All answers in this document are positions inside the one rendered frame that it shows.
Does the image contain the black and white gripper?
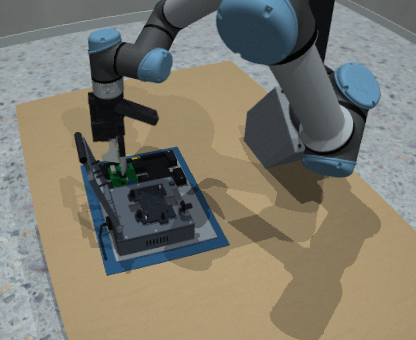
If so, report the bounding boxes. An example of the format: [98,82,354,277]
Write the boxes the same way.
[88,92,127,176]

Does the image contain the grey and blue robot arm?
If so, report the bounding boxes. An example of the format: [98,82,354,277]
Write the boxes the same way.
[88,0,381,178]

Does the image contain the green circuit board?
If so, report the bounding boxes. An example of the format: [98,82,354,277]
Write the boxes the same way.
[107,162,139,188]

